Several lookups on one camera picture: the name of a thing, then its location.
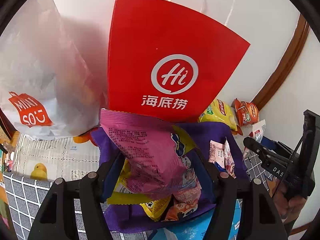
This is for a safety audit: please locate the large pink snack bag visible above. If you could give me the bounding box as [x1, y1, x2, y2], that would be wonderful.
[100, 109, 197, 205]

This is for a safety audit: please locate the brown wooden door frame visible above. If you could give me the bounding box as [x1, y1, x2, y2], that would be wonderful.
[252, 14, 310, 111]

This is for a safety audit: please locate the person right hand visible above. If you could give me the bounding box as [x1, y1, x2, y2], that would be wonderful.
[272, 179, 307, 224]

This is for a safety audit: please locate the red paper Haidilao bag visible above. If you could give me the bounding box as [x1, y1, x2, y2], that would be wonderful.
[107, 0, 249, 122]

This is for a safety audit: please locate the blue tissue pack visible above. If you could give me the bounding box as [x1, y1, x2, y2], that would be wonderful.
[148, 200, 241, 240]

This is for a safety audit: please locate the grey checked blanket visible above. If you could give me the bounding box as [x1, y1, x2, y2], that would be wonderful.
[3, 152, 276, 240]

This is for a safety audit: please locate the orange Lays chips bag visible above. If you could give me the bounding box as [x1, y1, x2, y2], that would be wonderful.
[232, 98, 259, 127]

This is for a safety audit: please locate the long colourful wafer pack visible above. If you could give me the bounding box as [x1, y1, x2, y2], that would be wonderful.
[223, 140, 236, 178]

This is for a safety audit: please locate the yellow triangular snack pack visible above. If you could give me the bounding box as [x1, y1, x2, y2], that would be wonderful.
[140, 195, 171, 222]

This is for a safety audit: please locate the yellow Lays chips bag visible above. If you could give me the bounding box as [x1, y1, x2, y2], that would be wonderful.
[198, 99, 238, 132]

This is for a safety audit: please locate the purple towel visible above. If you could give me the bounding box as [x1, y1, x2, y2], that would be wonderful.
[91, 122, 249, 233]

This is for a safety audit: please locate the panda print snack pack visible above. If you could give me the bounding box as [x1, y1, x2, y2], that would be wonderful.
[164, 181, 202, 221]

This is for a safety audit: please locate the blue Oreo mini pack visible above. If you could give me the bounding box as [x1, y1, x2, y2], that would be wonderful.
[214, 162, 226, 172]

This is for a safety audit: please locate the white Miniso plastic bag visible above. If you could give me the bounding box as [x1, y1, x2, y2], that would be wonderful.
[1, 0, 103, 140]

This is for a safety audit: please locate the newspaper sheet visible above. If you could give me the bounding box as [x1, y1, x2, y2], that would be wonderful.
[14, 129, 100, 181]

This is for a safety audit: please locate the light pink candy pack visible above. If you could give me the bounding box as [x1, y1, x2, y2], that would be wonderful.
[208, 140, 225, 167]

